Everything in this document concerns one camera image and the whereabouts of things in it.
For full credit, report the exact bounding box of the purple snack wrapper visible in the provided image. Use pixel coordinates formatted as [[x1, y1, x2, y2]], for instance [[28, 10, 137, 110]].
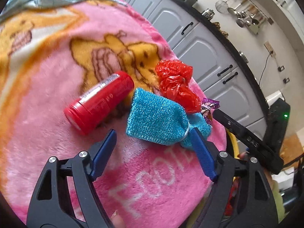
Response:
[[201, 98, 220, 125]]

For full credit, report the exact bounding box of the blue knitted scrub cloth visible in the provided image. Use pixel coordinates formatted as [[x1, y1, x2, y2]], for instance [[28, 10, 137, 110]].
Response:
[[126, 88, 211, 150]]

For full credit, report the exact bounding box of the red cylindrical can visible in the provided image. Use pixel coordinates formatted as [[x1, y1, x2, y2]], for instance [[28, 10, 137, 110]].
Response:
[[64, 71, 135, 135]]

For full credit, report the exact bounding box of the white electric kettle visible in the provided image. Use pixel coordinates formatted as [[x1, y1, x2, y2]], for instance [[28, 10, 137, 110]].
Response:
[[266, 90, 285, 107]]

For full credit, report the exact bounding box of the white cabinet door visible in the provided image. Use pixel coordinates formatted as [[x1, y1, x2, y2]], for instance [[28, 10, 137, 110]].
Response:
[[148, 0, 198, 49], [204, 67, 264, 126], [173, 23, 237, 91]]

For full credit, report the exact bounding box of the red crumpled plastic bag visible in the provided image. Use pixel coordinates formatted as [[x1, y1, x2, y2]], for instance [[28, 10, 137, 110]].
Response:
[[155, 59, 201, 114]]

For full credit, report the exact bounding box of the steel bowl on counter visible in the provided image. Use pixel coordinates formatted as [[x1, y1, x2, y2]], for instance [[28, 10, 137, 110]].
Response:
[[239, 51, 249, 64]]

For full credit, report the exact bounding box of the pink cartoon fleece blanket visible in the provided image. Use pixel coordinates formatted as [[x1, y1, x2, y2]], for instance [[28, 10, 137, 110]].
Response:
[[0, 0, 227, 228]]

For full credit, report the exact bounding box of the hanging steel ladle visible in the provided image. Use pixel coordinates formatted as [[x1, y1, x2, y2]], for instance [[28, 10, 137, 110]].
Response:
[[235, 9, 258, 28]]

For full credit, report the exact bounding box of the ginger pile on counter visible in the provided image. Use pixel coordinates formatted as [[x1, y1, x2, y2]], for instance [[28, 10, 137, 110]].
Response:
[[212, 22, 229, 39]]

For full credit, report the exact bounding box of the steel teapot on counter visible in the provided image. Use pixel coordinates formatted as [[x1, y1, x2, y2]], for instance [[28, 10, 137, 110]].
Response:
[[201, 8, 215, 21]]

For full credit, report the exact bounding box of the hanging strainer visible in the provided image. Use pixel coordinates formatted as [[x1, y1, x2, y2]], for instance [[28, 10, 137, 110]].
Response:
[[215, 0, 230, 14]]

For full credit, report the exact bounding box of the dark pot on counter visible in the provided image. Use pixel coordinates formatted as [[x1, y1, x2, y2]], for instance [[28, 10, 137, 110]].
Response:
[[183, 0, 198, 7]]

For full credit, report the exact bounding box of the black countertop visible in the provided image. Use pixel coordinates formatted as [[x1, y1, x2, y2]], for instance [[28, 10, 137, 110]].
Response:
[[171, 0, 268, 116]]

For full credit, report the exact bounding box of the black power cable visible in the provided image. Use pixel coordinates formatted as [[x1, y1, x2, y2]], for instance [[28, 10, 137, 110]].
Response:
[[258, 52, 273, 89]]

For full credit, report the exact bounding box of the white wall power outlet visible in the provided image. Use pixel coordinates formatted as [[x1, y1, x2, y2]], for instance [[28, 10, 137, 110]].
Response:
[[264, 41, 276, 57]]

